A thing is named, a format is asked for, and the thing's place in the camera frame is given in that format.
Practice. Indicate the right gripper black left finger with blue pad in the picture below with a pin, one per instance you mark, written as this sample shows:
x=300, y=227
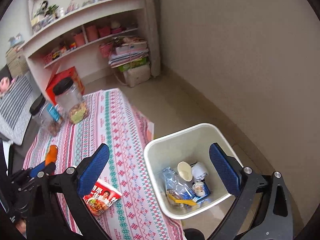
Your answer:
x=74, y=183

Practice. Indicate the plastic jar blue label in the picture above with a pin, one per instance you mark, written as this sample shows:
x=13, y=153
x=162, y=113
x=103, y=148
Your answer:
x=46, y=116

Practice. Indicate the striped grey white cushion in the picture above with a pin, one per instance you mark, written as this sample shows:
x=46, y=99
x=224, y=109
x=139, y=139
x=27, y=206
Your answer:
x=15, y=105

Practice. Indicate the plastic jar with nuts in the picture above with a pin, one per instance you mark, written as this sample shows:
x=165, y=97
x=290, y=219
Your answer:
x=69, y=97

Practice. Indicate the red noodle package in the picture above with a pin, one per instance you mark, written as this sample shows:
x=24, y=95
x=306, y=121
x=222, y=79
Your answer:
x=101, y=197

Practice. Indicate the white tissue ball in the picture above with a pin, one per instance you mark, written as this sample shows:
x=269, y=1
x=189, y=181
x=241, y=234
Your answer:
x=199, y=189

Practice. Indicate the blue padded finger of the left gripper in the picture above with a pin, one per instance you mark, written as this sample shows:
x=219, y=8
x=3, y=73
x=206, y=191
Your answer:
x=34, y=171

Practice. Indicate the white curved shelf unit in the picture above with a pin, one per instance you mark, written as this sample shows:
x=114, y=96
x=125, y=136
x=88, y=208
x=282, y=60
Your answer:
x=74, y=40

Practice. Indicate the white sack on floor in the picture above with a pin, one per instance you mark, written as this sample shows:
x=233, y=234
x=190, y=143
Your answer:
x=138, y=75

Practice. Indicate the white plastic trash bin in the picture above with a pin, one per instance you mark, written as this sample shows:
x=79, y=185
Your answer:
x=190, y=145

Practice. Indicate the white paper cup leaf print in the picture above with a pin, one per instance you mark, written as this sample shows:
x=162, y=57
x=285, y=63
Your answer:
x=185, y=171

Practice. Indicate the stack of papers and books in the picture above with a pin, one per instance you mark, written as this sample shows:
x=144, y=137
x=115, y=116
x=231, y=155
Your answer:
x=126, y=49

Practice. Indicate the clear plastic water bottle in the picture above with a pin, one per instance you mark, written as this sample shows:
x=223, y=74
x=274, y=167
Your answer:
x=176, y=186

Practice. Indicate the blue cardboard box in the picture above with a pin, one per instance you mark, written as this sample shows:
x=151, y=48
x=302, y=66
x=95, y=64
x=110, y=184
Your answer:
x=197, y=199

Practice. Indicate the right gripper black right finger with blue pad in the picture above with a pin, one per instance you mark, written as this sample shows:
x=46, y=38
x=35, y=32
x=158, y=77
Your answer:
x=261, y=209

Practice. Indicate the white tissue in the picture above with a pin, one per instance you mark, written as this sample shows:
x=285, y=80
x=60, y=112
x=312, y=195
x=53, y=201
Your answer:
x=199, y=171

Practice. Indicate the yellow snack wrapper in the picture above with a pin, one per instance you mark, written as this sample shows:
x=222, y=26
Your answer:
x=181, y=201

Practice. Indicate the orange peel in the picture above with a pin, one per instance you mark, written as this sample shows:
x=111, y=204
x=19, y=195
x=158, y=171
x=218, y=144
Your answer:
x=51, y=155

